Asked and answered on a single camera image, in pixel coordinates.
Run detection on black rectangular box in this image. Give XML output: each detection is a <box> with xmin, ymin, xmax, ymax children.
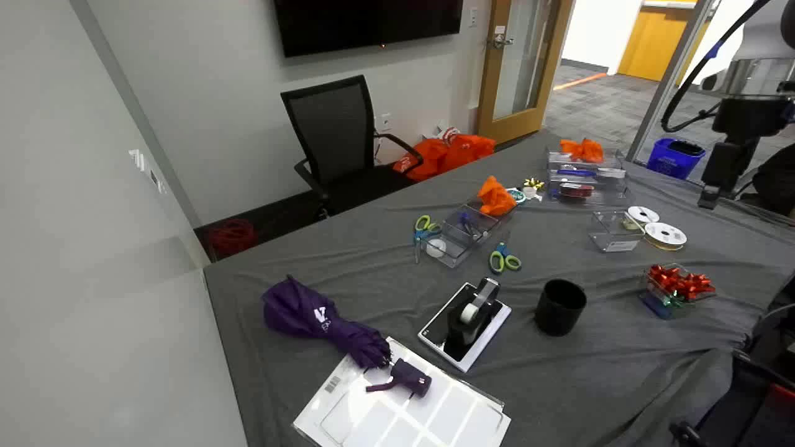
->
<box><xmin>415</xmin><ymin>280</ymin><xmax>515</xmax><ymax>375</ymax></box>

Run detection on empty square clear container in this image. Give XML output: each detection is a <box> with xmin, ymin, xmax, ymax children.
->
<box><xmin>589</xmin><ymin>201</ymin><xmax>640</xmax><ymax>257</ymax></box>

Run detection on red small toy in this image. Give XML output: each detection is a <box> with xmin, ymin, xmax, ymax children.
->
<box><xmin>638</xmin><ymin>264</ymin><xmax>718</xmax><ymax>320</ymax></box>

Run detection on black looping cable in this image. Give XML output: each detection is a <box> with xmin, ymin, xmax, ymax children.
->
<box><xmin>659</xmin><ymin>0</ymin><xmax>772</xmax><ymax>135</ymax></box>

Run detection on red coil on floor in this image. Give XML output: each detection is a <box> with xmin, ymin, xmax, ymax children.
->
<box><xmin>207</xmin><ymin>219</ymin><xmax>260</xmax><ymax>258</ymax></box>

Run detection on black cup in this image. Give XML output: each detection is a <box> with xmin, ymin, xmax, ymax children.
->
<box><xmin>532</xmin><ymin>279</ymin><xmax>589</xmax><ymax>339</ymax></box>

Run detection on large white ribbon spool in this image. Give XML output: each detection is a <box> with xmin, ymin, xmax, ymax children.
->
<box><xmin>644</xmin><ymin>222</ymin><xmax>690</xmax><ymax>254</ymax></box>

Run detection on green and blue scissors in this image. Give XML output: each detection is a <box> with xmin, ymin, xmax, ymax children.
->
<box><xmin>487</xmin><ymin>241</ymin><xmax>525</xmax><ymax>275</ymax></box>

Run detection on yellow wooden door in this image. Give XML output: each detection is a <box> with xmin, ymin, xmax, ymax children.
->
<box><xmin>615</xmin><ymin>2</ymin><xmax>701</xmax><ymax>85</ymax></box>

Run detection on small white gold-ribbon spool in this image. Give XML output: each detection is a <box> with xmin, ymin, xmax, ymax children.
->
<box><xmin>623</xmin><ymin>203</ymin><xmax>662</xmax><ymax>233</ymax></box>

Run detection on black tape dispenser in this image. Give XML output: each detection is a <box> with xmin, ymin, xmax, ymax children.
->
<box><xmin>443</xmin><ymin>275</ymin><xmax>505</xmax><ymax>363</ymax></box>

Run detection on clear tray with scissors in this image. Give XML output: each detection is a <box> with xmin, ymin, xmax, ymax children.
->
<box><xmin>419</xmin><ymin>203</ymin><xmax>510</xmax><ymax>270</ymax></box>

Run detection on blue plastic bin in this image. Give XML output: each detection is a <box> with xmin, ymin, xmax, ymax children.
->
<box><xmin>644</xmin><ymin>136</ymin><xmax>707</xmax><ymax>182</ymax></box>

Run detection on orange ribbon bow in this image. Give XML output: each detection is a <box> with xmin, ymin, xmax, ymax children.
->
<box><xmin>476</xmin><ymin>175</ymin><xmax>518</xmax><ymax>222</ymax></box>

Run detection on green handled scissors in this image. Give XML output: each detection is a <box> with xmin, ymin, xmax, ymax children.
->
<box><xmin>410</xmin><ymin>211</ymin><xmax>443</xmax><ymax>249</ymax></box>

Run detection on orange plastic bag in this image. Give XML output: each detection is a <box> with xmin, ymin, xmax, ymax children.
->
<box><xmin>392</xmin><ymin>131</ymin><xmax>500</xmax><ymax>183</ymax></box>

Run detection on long clear plastic container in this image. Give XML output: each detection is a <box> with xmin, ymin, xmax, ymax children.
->
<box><xmin>547</xmin><ymin>146</ymin><xmax>629</xmax><ymax>182</ymax></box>
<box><xmin>547</xmin><ymin>162</ymin><xmax>629</xmax><ymax>196</ymax></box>
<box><xmin>551</xmin><ymin>182</ymin><xmax>620</xmax><ymax>210</ymax></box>

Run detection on purple folded umbrella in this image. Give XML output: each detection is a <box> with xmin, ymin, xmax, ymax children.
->
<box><xmin>260</xmin><ymin>273</ymin><xmax>434</xmax><ymax>399</ymax></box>

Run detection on black wall television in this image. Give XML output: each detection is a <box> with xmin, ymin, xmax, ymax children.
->
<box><xmin>271</xmin><ymin>0</ymin><xmax>465</xmax><ymax>61</ymax></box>

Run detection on orange clamp tool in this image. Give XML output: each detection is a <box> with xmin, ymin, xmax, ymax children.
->
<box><xmin>559</xmin><ymin>136</ymin><xmax>608</xmax><ymax>166</ymax></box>

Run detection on white label sheet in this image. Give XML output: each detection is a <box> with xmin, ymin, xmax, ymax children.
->
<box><xmin>290</xmin><ymin>332</ymin><xmax>515</xmax><ymax>447</ymax></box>

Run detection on black mesh office chair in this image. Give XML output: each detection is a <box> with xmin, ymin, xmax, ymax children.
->
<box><xmin>279</xmin><ymin>72</ymin><xmax>426</xmax><ymax>219</ymax></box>

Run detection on blue handled scissors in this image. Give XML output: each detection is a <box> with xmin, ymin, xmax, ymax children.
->
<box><xmin>456</xmin><ymin>210</ymin><xmax>484</xmax><ymax>237</ymax></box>

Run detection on wooden door with glass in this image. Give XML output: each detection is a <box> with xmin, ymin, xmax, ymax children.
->
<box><xmin>474</xmin><ymin>0</ymin><xmax>577</xmax><ymax>146</ymax></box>

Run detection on grey table cloth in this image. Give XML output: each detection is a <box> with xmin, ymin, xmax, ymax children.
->
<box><xmin>200</xmin><ymin>126</ymin><xmax>795</xmax><ymax>447</ymax></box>

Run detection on red metallic gift bow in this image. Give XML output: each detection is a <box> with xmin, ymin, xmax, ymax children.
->
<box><xmin>679</xmin><ymin>270</ymin><xmax>718</xmax><ymax>303</ymax></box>
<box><xmin>646</xmin><ymin>264</ymin><xmax>685</xmax><ymax>298</ymax></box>

